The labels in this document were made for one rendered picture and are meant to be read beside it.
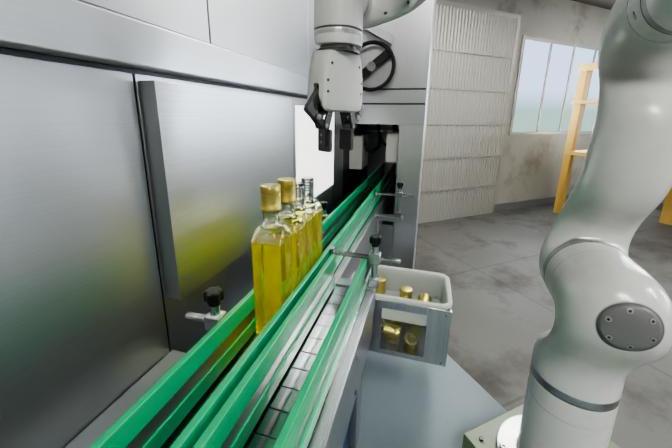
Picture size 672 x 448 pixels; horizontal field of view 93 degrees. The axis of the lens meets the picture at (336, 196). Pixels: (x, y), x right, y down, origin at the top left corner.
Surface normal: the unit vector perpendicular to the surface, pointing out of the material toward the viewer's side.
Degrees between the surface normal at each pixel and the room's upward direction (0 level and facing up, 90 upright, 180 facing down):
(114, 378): 90
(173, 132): 90
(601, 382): 98
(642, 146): 89
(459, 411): 0
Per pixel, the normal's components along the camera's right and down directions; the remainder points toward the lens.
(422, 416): 0.01, -0.97
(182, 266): 0.96, 0.08
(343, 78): 0.68, 0.21
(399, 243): -0.28, 0.23
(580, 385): -0.57, 0.24
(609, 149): -0.94, 0.04
